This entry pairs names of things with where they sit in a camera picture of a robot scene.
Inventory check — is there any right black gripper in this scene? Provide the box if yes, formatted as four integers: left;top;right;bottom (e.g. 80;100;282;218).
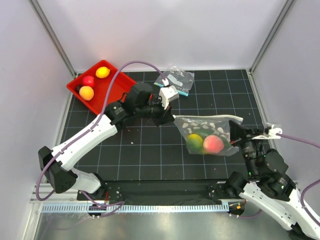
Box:
229;119;266;176

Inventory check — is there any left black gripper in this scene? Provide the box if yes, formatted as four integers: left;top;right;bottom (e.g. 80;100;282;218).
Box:
134;93;175;127

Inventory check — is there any pink toy peach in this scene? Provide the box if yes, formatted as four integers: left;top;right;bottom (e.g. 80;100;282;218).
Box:
203;135;224;154

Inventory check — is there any white-spotted clear zip bag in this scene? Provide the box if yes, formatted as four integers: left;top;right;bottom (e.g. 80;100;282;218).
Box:
174;114;244;156

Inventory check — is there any green toy cucumber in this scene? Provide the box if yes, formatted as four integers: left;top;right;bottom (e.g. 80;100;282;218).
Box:
193;128;231;147

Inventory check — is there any small yellow-green toy fruit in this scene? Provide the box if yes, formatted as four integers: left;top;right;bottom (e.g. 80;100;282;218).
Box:
186;133;204;154

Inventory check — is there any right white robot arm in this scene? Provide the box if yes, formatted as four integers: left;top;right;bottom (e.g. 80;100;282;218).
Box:
225;120;320;240

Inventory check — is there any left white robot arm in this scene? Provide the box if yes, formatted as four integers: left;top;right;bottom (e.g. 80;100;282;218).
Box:
38;83;179;200

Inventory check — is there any blue-zipper clear zip bag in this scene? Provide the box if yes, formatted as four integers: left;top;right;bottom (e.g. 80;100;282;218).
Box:
163;66;195;97

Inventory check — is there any red plastic tray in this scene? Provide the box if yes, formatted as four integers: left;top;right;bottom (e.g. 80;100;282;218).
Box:
66;60;136;115

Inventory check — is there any yellow toy lemon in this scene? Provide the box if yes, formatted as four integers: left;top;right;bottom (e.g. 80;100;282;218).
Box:
95;66;111;79

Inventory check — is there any orange toy fruit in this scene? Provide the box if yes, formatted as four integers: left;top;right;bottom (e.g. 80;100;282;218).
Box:
79;86;95;101

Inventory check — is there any red toy apple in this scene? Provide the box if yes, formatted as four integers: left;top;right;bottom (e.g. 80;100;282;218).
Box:
82;75;95;88

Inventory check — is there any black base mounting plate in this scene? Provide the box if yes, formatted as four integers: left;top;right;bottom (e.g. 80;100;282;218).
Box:
77;175;248;206

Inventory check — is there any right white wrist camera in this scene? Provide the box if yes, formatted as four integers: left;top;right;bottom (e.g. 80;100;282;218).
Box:
252;123;283;140

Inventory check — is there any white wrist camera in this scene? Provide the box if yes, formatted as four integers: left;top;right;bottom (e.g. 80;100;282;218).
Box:
252;123;283;140
159;78;179;110

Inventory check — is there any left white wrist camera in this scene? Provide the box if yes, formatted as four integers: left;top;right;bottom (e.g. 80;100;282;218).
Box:
159;78;179;110

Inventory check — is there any slotted cable duct strip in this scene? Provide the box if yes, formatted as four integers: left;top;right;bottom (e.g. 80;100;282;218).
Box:
41;202;229;214

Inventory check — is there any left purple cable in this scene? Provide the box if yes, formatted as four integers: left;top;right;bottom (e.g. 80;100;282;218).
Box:
35;60;169;218

